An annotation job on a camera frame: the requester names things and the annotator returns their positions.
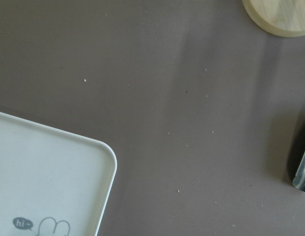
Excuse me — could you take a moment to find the wooden mug tree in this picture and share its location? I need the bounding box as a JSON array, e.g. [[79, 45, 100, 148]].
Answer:
[[242, 0, 305, 37]]

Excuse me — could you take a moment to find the cream rabbit tray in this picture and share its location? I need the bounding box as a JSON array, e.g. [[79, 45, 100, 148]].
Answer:
[[0, 112, 117, 236]]

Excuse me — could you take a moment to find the metal scoop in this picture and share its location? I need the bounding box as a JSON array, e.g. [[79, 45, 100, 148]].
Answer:
[[292, 151, 305, 192]]

